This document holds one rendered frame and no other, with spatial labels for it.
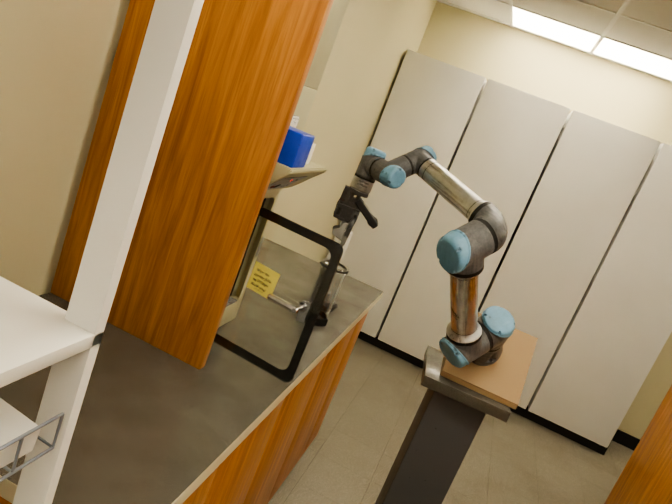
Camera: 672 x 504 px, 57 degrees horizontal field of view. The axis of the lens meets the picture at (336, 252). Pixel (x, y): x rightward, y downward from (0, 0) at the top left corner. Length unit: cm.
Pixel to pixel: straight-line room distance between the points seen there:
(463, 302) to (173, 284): 87
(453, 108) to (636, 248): 159
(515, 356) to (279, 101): 134
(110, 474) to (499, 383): 145
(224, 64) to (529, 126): 328
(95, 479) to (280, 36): 101
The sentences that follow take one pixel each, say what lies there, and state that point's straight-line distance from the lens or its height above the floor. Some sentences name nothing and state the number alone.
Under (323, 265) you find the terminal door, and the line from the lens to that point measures 153.
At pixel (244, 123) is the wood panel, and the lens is 152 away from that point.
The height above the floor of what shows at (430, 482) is 54.
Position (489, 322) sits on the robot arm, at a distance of 212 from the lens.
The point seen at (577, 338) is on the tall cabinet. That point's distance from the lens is 477.
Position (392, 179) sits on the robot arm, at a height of 153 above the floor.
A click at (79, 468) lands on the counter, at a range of 127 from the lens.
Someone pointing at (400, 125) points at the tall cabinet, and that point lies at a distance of 466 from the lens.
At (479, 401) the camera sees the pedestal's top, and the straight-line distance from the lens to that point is 224.
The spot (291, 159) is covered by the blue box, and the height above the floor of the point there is 153.
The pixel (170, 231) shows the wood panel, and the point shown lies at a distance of 163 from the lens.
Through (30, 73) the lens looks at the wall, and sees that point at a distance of 157.
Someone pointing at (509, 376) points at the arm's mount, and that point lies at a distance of 233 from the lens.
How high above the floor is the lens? 173
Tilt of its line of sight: 14 degrees down
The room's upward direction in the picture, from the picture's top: 21 degrees clockwise
